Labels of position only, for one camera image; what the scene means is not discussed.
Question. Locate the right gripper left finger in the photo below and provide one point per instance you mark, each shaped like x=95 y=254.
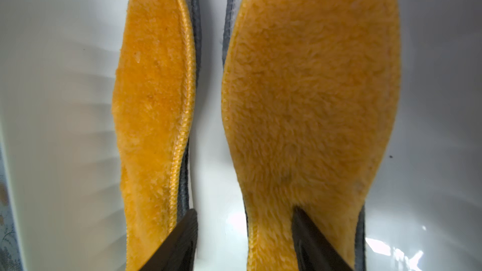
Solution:
x=177 y=252

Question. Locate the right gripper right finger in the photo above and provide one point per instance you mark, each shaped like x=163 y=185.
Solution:
x=313 y=251

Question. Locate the grey felt insole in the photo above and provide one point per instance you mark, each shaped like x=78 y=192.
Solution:
x=194 y=19
x=233 y=7

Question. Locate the floral table cloth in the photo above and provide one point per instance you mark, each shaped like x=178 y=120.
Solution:
x=10 y=251

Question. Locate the white plastic storage box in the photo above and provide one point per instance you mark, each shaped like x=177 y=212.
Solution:
x=58 y=62

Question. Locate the orange insole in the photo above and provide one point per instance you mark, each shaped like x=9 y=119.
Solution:
x=309 y=97
x=152 y=107

